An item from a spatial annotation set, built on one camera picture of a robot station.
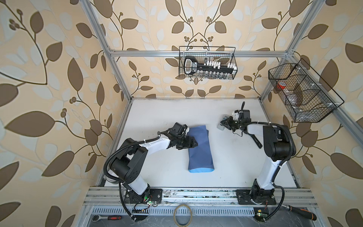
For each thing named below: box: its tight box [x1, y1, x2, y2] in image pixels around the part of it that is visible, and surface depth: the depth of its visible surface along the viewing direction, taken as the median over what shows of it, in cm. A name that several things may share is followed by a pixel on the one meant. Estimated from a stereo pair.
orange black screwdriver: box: [280, 204, 318, 221], surface depth 70 cm
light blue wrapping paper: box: [187, 124, 215, 174], surface depth 85 cm
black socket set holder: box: [183, 56, 237, 76], surface depth 84 cm
